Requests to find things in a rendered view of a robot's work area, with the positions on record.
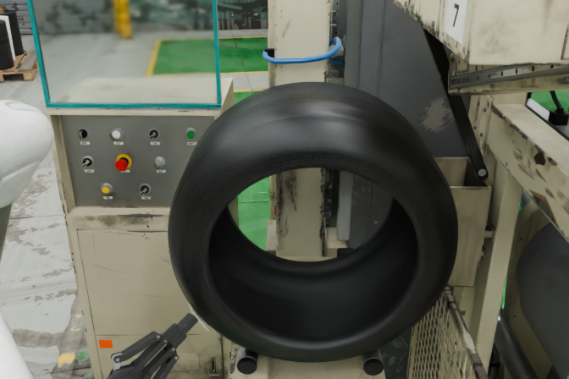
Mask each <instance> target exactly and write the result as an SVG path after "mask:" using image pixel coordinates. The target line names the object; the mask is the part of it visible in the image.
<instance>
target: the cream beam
mask: <svg viewBox="0 0 569 379"><path fill-rule="evenodd" d="M391 2H392V3H394V4H395V5H396V6H398V7H399V8H400V9H401V10H403V11H404V12H405V13H406V14H408V15H409V16H410V17H411V18H413V19H414V20H415V21H416V22H418V23H419V24H420V25H421V26H422V27H423V28H424V29H425V30H427V31H428V32H429V33H431V34H432V35H433V36H434V37H436V38H437V39H438V40H439V41H441V42H442V43H443V44H444V45H446V46H447V47H448V48H449V49H450V50H451V51H452V52H454V53H455V54H456V55H457V56H458V57H460V58H461V59H462V60H463V61H465V62H466V63H467V64H469V65H555V66H568V65H569V0H468V1H467V14H466V21H465V27H464V34H463V41H462V44H461V43H460V42H459V41H457V40H455V39H454V38H453V37H451V36H450V35H448V34H447V33H446V32H445V22H446V15H447V7H448V0H391Z"/></svg>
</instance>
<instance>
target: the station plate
mask: <svg viewBox="0 0 569 379"><path fill-rule="evenodd" d="M467 1H468V0H448V7H447V15H446V22H445V32H446V33H447V34H448V35H450V36H451V37H453V38H454V39H455V40H457V41H459V42H460V43H461V44H462V41H463V34H464V27H465V21H466V14H467Z"/></svg>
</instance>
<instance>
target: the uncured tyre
mask: <svg viewBox="0 0 569 379"><path fill-rule="evenodd" d="M299 168H331V169H337V170H341V171H345V172H348V173H353V174H355V175H358V176H361V177H363V178H365V179H368V180H370V181H372V182H373V183H375V184H376V185H378V186H380V187H381V188H383V189H384V190H386V191H387V192H388V193H389V194H391V195H392V199H391V202H390V206H389V210H388V212H387V215H386V217H385V219H384V220H383V222H382V223H381V225H380V226H379V228H378V229H377V231H376V232H375V233H374V234H373V235H372V236H371V237H370V238H369V239H368V240H367V241H366V242H365V243H363V244H362V245H360V246H359V247H357V248H356V249H354V250H352V251H351V252H349V253H346V254H344V255H341V256H338V257H335V258H333V259H329V260H325V261H292V260H287V259H284V258H281V257H278V256H276V255H272V254H270V253H268V252H267V251H265V250H263V249H261V248H259V247H258V246H256V245H255V244H253V243H252V242H251V241H250V240H249V239H248V238H247V237H246V236H245V235H244V234H243V233H242V232H241V231H240V229H239V228H238V226H237V225H236V223H235V221H234V219H233V218H232V216H231V213H230V211H229V207H228V204H229V203H230V202H231V201H232V200H233V199H234V198H235V197H236V196H237V195H239V194H240V193H241V192H242V191H244V190H245V189H247V188H248V187H250V186H251V185H253V184H255V183H256V182H258V181H260V180H262V179H265V178H267V177H269V176H272V175H274V174H276V173H282V172H285V171H289V170H293V169H299ZM457 242H458V221H457V213H456V205H455V202H454V198H453V195H452V193H451V190H450V186H449V185H448V183H447V181H446V179H445V176H444V175H443V173H442V172H441V170H440V168H439V166H438V164H437V162H436V161H435V160H434V158H433V156H432V154H431V153H430V151H429V149H428V148H427V146H426V144H425V143H424V141H423V139H422V137H421V136H420V134H419V133H418V132H417V131H416V130H415V128H414V127H413V126H412V125H411V124H410V122H409V121H408V120H407V119H406V118H405V117H404V116H402V115H401V114H400V113H399V112H398V111H396V110H395V109H394V108H393V107H392V106H390V105H389V104H387V103H386V102H384V101H382V100H380V99H378V98H377V97H376V96H373V95H371V94H368V93H366V92H365V91H360V90H358V89H356V88H352V87H349V86H346V85H339V84H334V83H328V82H314V81H310V82H296V83H289V84H284V85H277V86H274V87H271V88H268V89H266V90H263V91H259V92H257V93H255V94H253V95H251V96H248V97H247V98H245V99H243V100H241V101H239V102H237V103H236V104H235V105H234V106H232V107H230V108H229V109H228V110H226V111H225V112H224V113H222V114H221V115H220V116H219V117H218V118H217V119H216V120H215V121H214V122H213V123H212V124H211V125H210V126H209V127H208V129H207V130H206V131H205V133H204V134H203V135H202V137H201V138H200V139H199V141H198V142H197V144H196V147H195V149H194V150H193V152H192V154H191V157H190V160H189V161H188V163H187V165H186V168H185V171H184V173H183V175H182V177H181V180H180V182H179V185H178V187H177V189H176V191H175V193H174V198H173V200H172V204H171V207H170V211H169V216H168V247H169V254H170V260H171V264H172V268H173V270H174V275H175V277H176V280H177V282H178V285H179V286H180V289H181V291H182V293H183V294H184V296H185V297H186V299H187V301H188V302H189V303H190V305H191V306H192V307H193V309H194V310H195V311H196V312H197V313H198V315H199V316H200V317H201V318H202V319H203V320H204V321H205V322H206V323H207V324H208V325H209V326H210V327H211V328H213V329H214V330H215V331H216V332H218V333H220V334H221V335H222V336H224V337H225V338H227V339H228V340H230V341H232V342H233V343H236V344H238V345H240V346H241V347H243V348H245V349H249V350H250V351H253V352H255V353H258V354H262V355H266V356H268V357H272V358H276V359H280V360H288V361H295V362H307V363H317V362H329V361H336V360H344V359H348V358H351V357H355V356H358V355H361V354H365V353H368V352H370V351H373V350H375V349H378V348H380V347H382V346H385V345H386V344H387V343H390V342H392V341H394V340H395V339H397V338H398V337H400V336H401V335H403V334H404V333H406V332H407V331H409V330H410V329H411V328H413V327H414V326H415V325H416V324H417V323H419V322H420V321H421V320H422V319H423V318H424V317H425V316H426V315H427V313H428V312H429V311H430V310H431V309H432V307H433V306H434V305H435V303H436V302H437V300H438V299H439V297H440V295H441V294H442V293H443V291H444V289H445V287H446V285H447V283H448V281H449V279H450V275H451V273H452V270H453V267H454V264H455V260H456V252H457Z"/></svg>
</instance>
